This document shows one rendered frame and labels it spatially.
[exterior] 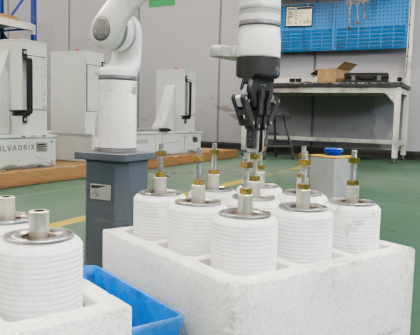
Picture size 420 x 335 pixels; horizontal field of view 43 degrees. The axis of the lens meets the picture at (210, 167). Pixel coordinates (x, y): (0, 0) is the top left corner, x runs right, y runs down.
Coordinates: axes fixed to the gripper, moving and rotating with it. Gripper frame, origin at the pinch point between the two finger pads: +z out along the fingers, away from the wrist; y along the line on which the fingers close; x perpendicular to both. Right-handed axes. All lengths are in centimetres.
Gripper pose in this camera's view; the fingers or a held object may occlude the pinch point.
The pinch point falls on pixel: (255, 141)
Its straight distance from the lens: 92.6
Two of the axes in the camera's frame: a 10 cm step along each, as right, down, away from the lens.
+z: -0.3, 10.0, 0.9
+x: -8.2, -0.8, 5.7
